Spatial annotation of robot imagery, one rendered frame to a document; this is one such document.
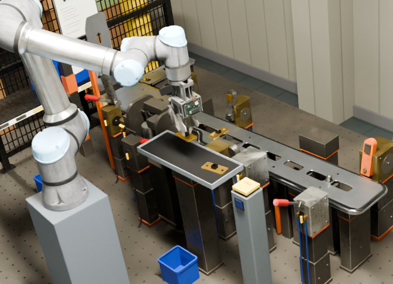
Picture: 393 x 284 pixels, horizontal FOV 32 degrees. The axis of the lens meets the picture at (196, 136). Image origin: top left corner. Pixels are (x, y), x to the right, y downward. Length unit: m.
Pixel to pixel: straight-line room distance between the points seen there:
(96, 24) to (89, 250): 1.15
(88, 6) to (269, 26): 1.91
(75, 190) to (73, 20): 1.31
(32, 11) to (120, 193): 1.08
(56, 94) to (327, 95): 2.55
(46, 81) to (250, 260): 0.84
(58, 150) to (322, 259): 0.91
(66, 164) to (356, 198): 0.91
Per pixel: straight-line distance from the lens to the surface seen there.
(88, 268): 2.35
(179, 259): 2.52
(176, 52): 2.03
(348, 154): 3.02
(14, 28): 2.01
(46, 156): 2.15
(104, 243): 2.34
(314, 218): 2.17
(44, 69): 2.19
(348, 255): 2.40
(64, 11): 3.32
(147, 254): 2.61
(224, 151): 2.41
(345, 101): 4.57
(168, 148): 2.31
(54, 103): 2.23
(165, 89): 2.17
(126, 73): 1.93
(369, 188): 2.31
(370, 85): 4.50
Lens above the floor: 2.36
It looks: 31 degrees down
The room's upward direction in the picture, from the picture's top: 9 degrees counter-clockwise
